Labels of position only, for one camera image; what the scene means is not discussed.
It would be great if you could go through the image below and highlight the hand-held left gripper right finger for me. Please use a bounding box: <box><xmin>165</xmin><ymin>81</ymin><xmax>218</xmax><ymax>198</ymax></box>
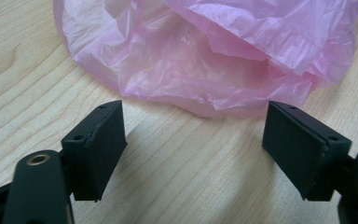
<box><xmin>262</xmin><ymin>100</ymin><xmax>352</xmax><ymax>202</ymax></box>

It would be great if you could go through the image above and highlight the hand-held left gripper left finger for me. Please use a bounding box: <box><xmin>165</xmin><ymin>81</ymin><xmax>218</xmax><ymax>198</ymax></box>
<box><xmin>61</xmin><ymin>100</ymin><xmax>128</xmax><ymax>203</ymax></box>

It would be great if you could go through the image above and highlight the pink plastic bag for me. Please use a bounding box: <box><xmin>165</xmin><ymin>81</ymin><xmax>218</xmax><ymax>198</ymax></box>
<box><xmin>52</xmin><ymin>0</ymin><xmax>358</xmax><ymax>119</ymax></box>

